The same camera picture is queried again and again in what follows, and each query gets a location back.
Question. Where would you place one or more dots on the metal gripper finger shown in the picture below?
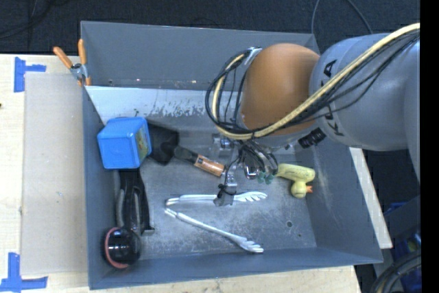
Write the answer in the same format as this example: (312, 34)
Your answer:
(219, 200)
(230, 199)

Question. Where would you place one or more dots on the white plastic tongs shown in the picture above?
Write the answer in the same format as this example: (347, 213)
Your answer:
(199, 223)

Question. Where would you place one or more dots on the yellow rubber duck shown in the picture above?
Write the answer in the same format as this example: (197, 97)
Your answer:
(297, 175)

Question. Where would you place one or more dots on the blue box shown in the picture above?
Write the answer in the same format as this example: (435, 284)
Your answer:
(120, 147)

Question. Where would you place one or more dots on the grey metal bin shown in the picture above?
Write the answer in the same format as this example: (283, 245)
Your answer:
(212, 58)

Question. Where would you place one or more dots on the pale flat board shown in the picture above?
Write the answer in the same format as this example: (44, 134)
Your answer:
(51, 164)

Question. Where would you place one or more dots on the black cylinder on white bracket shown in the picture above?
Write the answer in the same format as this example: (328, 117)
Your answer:
(312, 138)

